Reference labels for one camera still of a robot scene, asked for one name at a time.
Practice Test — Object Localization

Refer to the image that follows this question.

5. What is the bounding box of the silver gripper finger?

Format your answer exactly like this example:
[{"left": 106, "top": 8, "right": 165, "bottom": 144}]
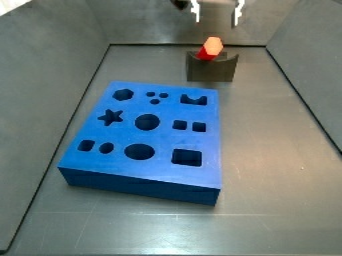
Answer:
[
  {"left": 233, "top": 0, "right": 246, "bottom": 27},
  {"left": 190, "top": 0, "right": 201, "bottom": 23}
]

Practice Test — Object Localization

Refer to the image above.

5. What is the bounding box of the blue foam shape board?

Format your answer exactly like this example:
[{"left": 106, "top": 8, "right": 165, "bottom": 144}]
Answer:
[{"left": 58, "top": 81, "right": 222, "bottom": 205}]

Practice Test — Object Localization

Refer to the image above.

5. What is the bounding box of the black curved stand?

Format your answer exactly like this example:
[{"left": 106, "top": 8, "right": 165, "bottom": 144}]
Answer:
[{"left": 186, "top": 51, "right": 239, "bottom": 82}]

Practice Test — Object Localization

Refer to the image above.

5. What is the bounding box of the red hexagonal bar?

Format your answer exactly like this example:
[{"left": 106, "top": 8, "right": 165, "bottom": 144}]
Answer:
[{"left": 197, "top": 37, "right": 223, "bottom": 61}]

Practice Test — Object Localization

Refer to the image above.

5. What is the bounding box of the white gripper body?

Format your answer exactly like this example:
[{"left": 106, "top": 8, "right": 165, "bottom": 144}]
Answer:
[{"left": 199, "top": 0, "right": 237, "bottom": 5}]

